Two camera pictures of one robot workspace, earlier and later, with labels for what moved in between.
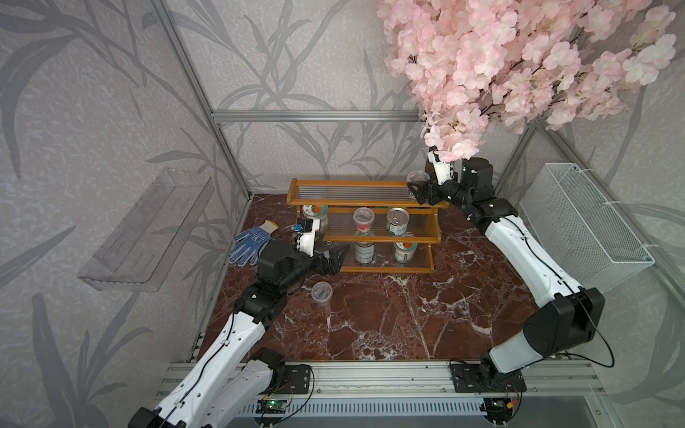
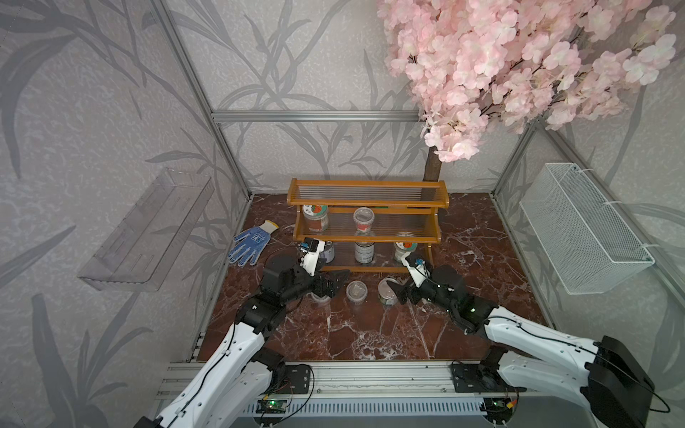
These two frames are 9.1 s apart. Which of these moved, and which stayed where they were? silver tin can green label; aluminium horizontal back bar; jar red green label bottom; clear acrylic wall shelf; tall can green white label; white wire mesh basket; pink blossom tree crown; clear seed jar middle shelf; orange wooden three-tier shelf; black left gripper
Moved: silver tin can green label; black left gripper
Stayed: aluminium horizontal back bar; pink blossom tree crown; white wire mesh basket; clear acrylic wall shelf; clear seed jar middle shelf; orange wooden three-tier shelf; jar red green label bottom; tall can green white label
